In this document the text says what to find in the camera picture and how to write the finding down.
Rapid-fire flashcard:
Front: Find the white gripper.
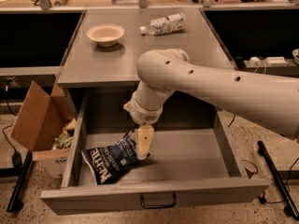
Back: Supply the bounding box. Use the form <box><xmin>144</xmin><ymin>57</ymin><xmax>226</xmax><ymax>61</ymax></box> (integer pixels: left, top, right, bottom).
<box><xmin>123</xmin><ymin>94</ymin><xmax>163</xmax><ymax>160</ymax></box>

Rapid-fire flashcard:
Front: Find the blue Kettle chip bag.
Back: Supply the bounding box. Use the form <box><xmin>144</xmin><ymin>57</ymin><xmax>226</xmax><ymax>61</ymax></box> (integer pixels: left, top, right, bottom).
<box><xmin>81</xmin><ymin>133</ymin><xmax>150</xmax><ymax>185</ymax></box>

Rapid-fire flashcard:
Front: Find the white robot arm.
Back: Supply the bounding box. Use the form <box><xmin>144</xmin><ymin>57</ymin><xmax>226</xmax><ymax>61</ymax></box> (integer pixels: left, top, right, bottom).
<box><xmin>123</xmin><ymin>49</ymin><xmax>299</xmax><ymax>140</ymax></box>

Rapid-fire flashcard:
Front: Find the grey open drawer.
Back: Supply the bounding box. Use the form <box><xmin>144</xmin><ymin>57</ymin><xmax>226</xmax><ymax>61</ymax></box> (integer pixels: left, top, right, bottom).
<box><xmin>41</xmin><ymin>90</ymin><xmax>268</xmax><ymax>215</ymax></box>

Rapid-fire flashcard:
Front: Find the grey cabinet counter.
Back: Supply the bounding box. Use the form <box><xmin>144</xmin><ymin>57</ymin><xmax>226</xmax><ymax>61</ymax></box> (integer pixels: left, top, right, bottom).
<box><xmin>57</xmin><ymin>7</ymin><xmax>240</xmax><ymax>111</ymax></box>

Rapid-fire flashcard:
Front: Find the green snack packet in box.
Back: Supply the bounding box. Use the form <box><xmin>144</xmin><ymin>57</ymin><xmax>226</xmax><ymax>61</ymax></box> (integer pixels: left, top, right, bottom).
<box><xmin>52</xmin><ymin>133</ymin><xmax>73</xmax><ymax>150</ymax></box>

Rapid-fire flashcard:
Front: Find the brown cardboard box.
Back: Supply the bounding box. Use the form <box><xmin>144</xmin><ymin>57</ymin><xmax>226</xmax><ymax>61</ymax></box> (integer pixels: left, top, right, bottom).
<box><xmin>10</xmin><ymin>81</ymin><xmax>77</xmax><ymax>178</ymax></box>

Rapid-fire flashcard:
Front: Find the beige paper bowl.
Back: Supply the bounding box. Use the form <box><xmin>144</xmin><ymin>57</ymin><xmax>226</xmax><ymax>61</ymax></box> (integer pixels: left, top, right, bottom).
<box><xmin>87</xmin><ymin>23</ymin><xmax>124</xmax><ymax>47</ymax></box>

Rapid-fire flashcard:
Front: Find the clear plastic water bottle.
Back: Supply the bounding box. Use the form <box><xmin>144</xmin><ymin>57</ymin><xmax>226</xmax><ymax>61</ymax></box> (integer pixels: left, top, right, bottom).
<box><xmin>139</xmin><ymin>13</ymin><xmax>186</xmax><ymax>36</ymax></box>

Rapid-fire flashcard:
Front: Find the white power strip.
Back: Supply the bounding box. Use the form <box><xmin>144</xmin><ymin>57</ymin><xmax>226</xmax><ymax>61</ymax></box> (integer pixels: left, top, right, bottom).
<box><xmin>249</xmin><ymin>57</ymin><xmax>288</xmax><ymax>67</ymax></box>

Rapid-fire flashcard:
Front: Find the black drawer handle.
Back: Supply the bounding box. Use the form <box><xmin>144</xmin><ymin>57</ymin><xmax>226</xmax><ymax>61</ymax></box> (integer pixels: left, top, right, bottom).
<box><xmin>140</xmin><ymin>193</ymin><xmax>177</xmax><ymax>209</ymax></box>

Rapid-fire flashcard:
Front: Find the black power adapter with cable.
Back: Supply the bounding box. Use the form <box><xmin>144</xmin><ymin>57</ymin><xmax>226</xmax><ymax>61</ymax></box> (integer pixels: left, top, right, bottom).
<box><xmin>2</xmin><ymin>125</ymin><xmax>22</xmax><ymax>169</ymax></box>

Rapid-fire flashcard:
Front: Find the black left floor rail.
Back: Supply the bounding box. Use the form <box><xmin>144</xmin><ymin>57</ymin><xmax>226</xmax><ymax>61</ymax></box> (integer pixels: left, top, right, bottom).
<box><xmin>7</xmin><ymin>151</ymin><xmax>32</xmax><ymax>213</ymax></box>

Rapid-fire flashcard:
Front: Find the black floor rail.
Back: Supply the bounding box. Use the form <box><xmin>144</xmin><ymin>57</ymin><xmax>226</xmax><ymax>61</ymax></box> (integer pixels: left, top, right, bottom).
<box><xmin>257</xmin><ymin>141</ymin><xmax>299</xmax><ymax>221</ymax></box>
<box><xmin>7</xmin><ymin>151</ymin><xmax>32</xmax><ymax>213</ymax></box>

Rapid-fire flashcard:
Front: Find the black right floor rail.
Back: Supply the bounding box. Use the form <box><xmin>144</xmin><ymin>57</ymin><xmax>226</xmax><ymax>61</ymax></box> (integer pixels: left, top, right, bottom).
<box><xmin>257</xmin><ymin>141</ymin><xmax>299</xmax><ymax>221</ymax></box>

